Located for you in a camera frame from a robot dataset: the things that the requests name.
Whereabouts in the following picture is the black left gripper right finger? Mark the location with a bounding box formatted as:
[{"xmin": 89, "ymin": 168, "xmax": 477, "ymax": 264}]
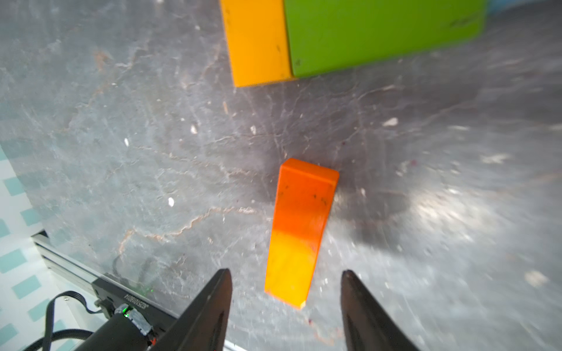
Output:
[{"xmin": 340, "ymin": 270, "xmax": 419, "ymax": 351}]

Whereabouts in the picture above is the orange long block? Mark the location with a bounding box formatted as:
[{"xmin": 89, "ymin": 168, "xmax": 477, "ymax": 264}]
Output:
[{"xmin": 264, "ymin": 158, "xmax": 340, "ymax": 309}]

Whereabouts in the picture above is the green short block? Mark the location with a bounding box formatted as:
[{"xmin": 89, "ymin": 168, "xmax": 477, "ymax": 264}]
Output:
[{"xmin": 284, "ymin": 0, "xmax": 487, "ymax": 78}]

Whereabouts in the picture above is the yellow-orange short block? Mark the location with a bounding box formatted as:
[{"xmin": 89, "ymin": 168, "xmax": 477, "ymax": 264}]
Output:
[{"xmin": 220, "ymin": 0, "xmax": 294, "ymax": 88}]

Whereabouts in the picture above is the light blue long block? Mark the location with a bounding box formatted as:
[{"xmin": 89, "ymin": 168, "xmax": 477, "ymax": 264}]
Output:
[{"xmin": 487, "ymin": 0, "xmax": 537, "ymax": 15}]

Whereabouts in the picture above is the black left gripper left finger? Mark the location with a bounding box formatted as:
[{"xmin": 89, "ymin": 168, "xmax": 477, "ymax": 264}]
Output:
[{"xmin": 152, "ymin": 269, "xmax": 233, "ymax": 351}]

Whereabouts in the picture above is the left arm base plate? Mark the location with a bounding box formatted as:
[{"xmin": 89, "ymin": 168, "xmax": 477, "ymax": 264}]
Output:
[{"xmin": 91, "ymin": 278, "xmax": 177, "ymax": 336}]

